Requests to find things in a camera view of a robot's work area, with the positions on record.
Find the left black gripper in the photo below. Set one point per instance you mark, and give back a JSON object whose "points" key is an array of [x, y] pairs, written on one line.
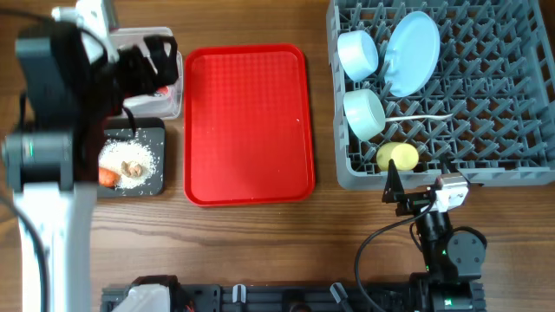
{"points": [[146, 80]]}

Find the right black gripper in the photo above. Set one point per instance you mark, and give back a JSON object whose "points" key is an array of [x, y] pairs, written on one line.
{"points": [[393, 186]]}

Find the white red wrapper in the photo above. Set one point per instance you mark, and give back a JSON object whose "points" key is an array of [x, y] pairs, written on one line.
{"points": [[163, 91]]}

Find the yellow plastic cup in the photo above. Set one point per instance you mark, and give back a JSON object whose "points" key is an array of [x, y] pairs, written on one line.
{"points": [[404, 155]]}

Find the light green bowl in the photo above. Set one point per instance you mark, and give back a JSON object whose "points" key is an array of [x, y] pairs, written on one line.
{"points": [[364, 113]]}

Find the white plastic spoon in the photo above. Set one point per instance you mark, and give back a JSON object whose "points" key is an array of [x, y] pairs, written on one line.
{"points": [[419, 117]]}

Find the white rice pile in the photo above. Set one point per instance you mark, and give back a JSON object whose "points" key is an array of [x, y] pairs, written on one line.
{"points": [[130, 151]]}

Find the brown food scrap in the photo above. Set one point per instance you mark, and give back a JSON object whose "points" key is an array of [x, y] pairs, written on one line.
{"points": [[131, 169]]}

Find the orange carrot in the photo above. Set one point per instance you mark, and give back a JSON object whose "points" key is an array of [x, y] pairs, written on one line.
{"points": [[108, 178]]}

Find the light blue bowl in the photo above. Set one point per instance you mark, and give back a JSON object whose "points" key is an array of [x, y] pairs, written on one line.
{"points": [[358, 54]]}

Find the large light blue plate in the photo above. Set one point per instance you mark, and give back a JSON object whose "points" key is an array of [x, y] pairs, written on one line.
{"points": [[412, 53]]}

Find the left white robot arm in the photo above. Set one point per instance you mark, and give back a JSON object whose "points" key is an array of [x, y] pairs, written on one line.
{"points": [[76, 79]]}

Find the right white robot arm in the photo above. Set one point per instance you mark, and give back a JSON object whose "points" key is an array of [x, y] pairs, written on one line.
{"points": [[453, 255]]}

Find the grey dishwasher rack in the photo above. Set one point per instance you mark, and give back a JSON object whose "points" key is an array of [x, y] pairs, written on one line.
{"points": [[495, 74]]}

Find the clear plastic bin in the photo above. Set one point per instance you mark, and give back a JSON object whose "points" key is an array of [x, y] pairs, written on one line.
{"points": [[164, 107]]}

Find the black tray bin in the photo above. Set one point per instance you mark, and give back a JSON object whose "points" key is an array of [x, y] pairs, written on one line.
{"points": [[152, 182]]}

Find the red plastic tray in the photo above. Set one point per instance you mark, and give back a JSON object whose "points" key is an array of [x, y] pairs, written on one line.
{"points": [[247, 127]]}

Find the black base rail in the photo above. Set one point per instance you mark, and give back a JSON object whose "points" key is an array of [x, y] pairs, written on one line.
{"points": [[401, 297]]}

